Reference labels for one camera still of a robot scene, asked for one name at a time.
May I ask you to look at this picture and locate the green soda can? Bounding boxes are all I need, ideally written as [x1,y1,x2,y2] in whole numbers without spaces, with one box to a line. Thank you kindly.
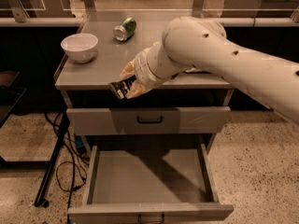
[113,17,136,42]

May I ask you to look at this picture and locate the grey background desk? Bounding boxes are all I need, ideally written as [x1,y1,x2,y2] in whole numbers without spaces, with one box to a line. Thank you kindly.
[221,0,299,18]

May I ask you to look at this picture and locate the black rxbar chocolate bar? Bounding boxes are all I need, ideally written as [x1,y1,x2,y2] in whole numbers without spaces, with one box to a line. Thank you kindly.
[108,76,136,100]

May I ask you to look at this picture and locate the open middle drawer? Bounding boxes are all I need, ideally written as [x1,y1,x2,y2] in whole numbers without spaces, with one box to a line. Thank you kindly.
[68,145,234,224]

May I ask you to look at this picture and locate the white bowl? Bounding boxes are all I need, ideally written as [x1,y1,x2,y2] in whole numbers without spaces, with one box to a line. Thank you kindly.
[61,34,98,63]

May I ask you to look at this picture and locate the brown yellow chip bag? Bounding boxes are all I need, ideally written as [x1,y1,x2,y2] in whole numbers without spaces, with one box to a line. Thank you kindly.
[184,67,205,74]

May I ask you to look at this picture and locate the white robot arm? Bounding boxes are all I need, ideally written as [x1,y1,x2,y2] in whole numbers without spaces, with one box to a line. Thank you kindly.
[121,17,299,124]

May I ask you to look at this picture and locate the black side table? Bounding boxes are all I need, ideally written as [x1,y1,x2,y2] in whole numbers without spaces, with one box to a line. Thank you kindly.
[0,71,63,207]

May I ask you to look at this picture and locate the black middle drawer handle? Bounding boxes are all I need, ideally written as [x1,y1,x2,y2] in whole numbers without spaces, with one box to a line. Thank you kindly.
[137,214,164,224]

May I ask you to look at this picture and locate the grey drawer cabinet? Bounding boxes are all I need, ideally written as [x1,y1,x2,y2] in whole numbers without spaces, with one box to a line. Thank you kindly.
[56,10,233,147]

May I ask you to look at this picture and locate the black drawer handle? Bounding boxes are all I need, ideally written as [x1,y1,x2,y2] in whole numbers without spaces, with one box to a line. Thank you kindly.
[137,214,164,224]
[136,116,164,124]

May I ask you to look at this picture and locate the black floor cables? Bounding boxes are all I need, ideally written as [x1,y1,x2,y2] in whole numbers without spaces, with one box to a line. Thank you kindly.
[43,110,92,224]

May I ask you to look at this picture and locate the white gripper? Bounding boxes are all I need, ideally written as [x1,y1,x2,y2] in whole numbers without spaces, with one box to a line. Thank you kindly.
[120,42,181,99]

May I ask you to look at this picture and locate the closed top drawer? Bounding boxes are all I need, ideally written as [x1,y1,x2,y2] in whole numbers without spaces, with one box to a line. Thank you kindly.
[66,106,230,135]

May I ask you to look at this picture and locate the black top drawer handle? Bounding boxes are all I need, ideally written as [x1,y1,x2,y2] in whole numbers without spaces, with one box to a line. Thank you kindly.
[136,116,164,124]

